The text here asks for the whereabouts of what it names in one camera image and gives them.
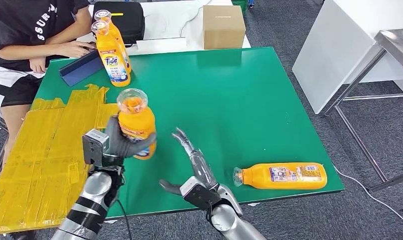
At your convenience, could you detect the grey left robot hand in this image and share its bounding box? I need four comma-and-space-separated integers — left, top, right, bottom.
103, 114, 158, 160

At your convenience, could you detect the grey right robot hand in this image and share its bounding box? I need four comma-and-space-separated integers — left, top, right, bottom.
159, 127, 219, 196

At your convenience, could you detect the orange detergent bottle clear cap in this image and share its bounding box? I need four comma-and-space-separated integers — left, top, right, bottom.
90, 20, 132, 88
116, 88, 157, 161
93, 9, 133, 74
232, 162, 328, 191

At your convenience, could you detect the blue tablet cover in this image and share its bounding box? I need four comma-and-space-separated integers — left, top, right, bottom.
58, 48, 105, 88

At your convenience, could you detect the yellow taped cardboard mat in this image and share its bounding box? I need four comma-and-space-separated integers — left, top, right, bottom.
0, 83, 120, 234

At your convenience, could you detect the person's right hand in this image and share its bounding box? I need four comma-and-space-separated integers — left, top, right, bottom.
55, 40, 96, 59

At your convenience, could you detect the person's hand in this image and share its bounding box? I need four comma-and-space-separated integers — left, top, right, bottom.
29, 56, 48, 74
55, 40, 96, 59

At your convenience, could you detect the person's left hand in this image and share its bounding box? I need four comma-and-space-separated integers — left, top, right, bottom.
29, 56, 48, 74

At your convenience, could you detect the black zip case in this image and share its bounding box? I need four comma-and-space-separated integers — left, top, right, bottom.
92, 1, 146, 46

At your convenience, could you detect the white table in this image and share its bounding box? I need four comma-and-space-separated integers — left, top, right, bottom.
68, 0, 252, 59

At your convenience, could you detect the brown cardboard box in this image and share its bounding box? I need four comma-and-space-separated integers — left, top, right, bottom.
202, 4, 247, 50

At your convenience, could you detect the person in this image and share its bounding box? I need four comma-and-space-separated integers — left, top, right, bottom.
0, 0, 96, 240

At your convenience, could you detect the green crate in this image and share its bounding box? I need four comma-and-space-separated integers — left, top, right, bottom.
231, 0, 250, 15

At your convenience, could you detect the steel table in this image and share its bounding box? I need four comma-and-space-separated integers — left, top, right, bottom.
322, 28, 403, 193

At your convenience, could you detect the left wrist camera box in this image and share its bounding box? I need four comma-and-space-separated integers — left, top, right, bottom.
81, 129, 110, 167

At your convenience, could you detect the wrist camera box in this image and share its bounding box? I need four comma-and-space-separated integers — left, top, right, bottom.
179, 176, 222, 210
81, 129, 110, 167

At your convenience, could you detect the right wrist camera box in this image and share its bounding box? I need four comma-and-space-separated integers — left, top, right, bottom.
179, 176, 222, 210

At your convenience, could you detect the grey cable on white table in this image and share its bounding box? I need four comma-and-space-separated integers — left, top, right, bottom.
179, 0, 214, 38

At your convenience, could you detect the white floor cable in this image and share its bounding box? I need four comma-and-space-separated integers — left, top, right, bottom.
333, 165, 403, 228

